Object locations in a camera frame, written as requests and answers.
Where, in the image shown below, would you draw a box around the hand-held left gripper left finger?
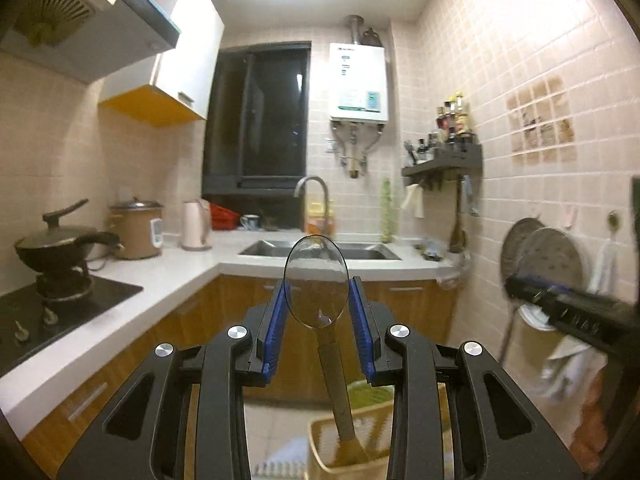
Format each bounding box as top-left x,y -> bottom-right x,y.
55,277 -> 292,480

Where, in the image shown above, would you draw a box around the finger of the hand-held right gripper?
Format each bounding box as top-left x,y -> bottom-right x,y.
504,273 -> 567,329

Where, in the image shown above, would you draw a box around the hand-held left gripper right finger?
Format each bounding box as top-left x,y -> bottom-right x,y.
348,276 -> 571,480

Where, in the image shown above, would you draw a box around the clear spoon with wooden handle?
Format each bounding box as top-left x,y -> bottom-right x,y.
283,235 -> 371,467

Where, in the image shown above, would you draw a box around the beige plastic utensil basket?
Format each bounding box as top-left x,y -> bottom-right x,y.
309,400 -> 396,480

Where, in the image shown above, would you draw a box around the metal steamer tray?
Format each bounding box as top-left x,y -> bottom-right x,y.
501,217 -> 547,281
519,227 -> 584,331

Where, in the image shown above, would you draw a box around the pale hanging towel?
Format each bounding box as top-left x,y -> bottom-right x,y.
540,237 -> 621,403

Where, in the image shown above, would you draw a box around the wooden base cabinet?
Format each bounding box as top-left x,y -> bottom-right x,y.
20,272 -> 458,478

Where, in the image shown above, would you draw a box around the glass pot lid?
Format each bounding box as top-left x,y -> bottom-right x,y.
439,254 -> 472,289

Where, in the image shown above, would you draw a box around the hanging dark ladle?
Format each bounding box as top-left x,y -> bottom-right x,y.
449,175 -> 468,254

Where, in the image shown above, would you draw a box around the steel sink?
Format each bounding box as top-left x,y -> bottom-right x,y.
239,239 -> 402,262

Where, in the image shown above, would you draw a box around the hanging metal tongs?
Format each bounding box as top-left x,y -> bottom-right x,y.
462,175 -> 480,217

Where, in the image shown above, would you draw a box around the yellow bottle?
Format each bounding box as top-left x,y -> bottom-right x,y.
306,200 -> 335,237

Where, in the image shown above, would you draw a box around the green patterned tube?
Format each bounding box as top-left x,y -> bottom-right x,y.
381,178 -> 394,244

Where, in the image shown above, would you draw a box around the blue patterned woven mat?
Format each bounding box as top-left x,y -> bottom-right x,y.
254,461 -> 313,480

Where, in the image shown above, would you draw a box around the red plastic basket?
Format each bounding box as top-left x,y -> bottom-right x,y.
210,203 -> 240,231

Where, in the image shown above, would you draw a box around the curved metal faucet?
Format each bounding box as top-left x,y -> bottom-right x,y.
294,176 -> 331,235

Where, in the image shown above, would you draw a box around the white hanging cloth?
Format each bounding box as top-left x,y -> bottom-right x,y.
401,184 -> 426,219

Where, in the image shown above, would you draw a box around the pink electric kettle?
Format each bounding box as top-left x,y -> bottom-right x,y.
181,199 -> 213,251

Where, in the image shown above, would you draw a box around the beige rice cooker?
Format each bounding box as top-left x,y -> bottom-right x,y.
110,200 -> 166,260

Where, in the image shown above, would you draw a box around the water heater pipes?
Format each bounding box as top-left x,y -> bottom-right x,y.
327,122 -> 386,178

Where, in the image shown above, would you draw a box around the group of seasoning bottles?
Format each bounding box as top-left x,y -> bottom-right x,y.
405,91 -> 476,166

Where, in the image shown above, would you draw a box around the black gas stove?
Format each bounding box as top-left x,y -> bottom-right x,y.
0,267 -> 144,376

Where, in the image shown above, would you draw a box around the dark window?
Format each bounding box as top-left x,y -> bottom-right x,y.
201,41 -> 312,196

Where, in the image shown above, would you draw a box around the black wok with lid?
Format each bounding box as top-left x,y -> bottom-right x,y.
14,199 -> 123,273

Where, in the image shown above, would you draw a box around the white water heater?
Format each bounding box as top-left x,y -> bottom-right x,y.
329,42 -> 390,123

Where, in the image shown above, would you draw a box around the grey range hood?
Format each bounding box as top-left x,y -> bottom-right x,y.
0,0 -> 181,83

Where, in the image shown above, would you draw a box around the black wall spice rack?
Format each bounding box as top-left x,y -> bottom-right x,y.
401,144 -> 483,191

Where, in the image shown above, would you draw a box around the white wall cabinet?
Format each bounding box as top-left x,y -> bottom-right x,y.
98,0 -> 225,128

